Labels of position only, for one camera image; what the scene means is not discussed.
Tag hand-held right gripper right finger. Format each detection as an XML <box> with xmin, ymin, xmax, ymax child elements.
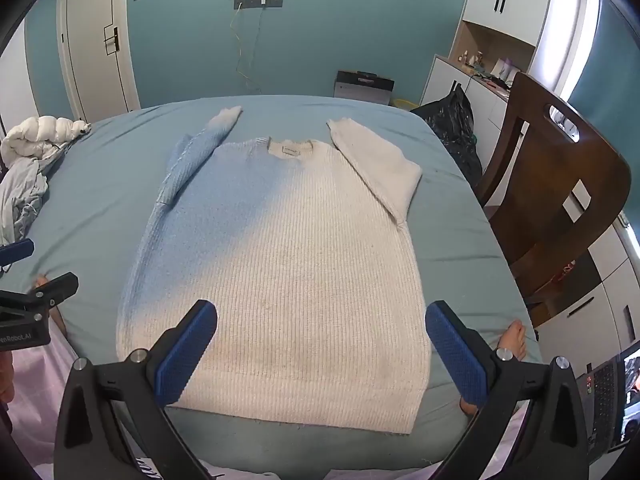
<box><xmin>425</xmin><ymin>301</ymin><xmax>589</xmax><ymax>480</ymax></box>

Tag purple and white box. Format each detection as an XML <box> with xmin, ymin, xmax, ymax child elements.
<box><xmin>492</xmin><ymin>57</ymin><xmax>521</xmax><ymax>83</ymax></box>

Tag bed with blue sheet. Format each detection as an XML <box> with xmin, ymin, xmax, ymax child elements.
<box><xmin>0</xmin><ymin>94</ymin><xmax>543</xmax><ymax>480</ymax></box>

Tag white door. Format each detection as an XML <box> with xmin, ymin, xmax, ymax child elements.
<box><xmin>55</xmin><ymin>0</ymin><xmax>142</xmax><ymax>123</ymax></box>

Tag brown wooden chair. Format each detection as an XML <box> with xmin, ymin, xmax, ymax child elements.
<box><xmin>472</xmin><ymin>71</ymin><xmax>632</xmax><ymax>328</ymax></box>

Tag open laptop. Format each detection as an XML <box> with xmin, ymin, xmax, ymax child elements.
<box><xmin>574</xmin><ymin>340</ymin><xmax>640</xmax><ymax>466</ymax></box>

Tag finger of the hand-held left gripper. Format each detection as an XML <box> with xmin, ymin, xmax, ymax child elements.
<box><xmin>0</xmin><ymin>239</ymin><xmax>35</xmax><ymax>267</ymax></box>
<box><xmin>0</xmin><ymin>272</ymin><xmax>80</xmax><ymax>313</ymax></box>

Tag person's right foot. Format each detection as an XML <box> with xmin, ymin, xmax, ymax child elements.
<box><xmin>459</xmin><ymin>321</ymin><xmax>528</xmax><ymax>417</ymax></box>

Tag blue and white knit sweater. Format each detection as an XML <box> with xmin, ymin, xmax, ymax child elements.
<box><xmin>116</xmin><ymin>106</ymin><xmax>433</xmax><ymax>435</ymax></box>

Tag grey crumpled cloth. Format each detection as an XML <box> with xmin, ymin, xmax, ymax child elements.
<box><xmin>0</xmin><ymin>152</ymin><xmax>68</xmax><ymax>248</ymax></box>

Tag white drawer cabinet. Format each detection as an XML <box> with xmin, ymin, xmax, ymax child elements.
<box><xmin>530</xmin><ymin>215</ymin><xmax>640</xmax><ymax>411</ymax></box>

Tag black garbage bag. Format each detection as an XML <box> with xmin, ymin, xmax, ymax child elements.
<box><xmin>410</xmin><ymin>82</ymin><xmax>484</xmax><ymax>183</ymax></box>

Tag black and grey box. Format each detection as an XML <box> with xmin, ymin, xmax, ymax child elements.
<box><xmin>332</xmin><ymin>70</ymin><xmax>396</xmax><ymax>106</ymax></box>

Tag white down jacket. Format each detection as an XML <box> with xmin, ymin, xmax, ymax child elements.
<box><xmin>0</xmin><ymin>115</ymin><xmax>93</xmax><ymax>171</ymax></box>

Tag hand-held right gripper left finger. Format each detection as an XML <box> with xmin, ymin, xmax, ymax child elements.
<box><xmin>55</xmin><ymin>300</ymin><xmax>218</xmax><ymax>480</ymax></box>

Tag light pink pajama pants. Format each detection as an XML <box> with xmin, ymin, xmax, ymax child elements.
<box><xmin>7</xmin><ymin>330</ymin><xmax>533</xmax><ymax>480</ymax></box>

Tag yellow cable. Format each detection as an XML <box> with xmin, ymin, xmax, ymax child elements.
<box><xmin>229</xmin><ymin>6</ymin><xmax>263</xmax><ymax>93</ymax></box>

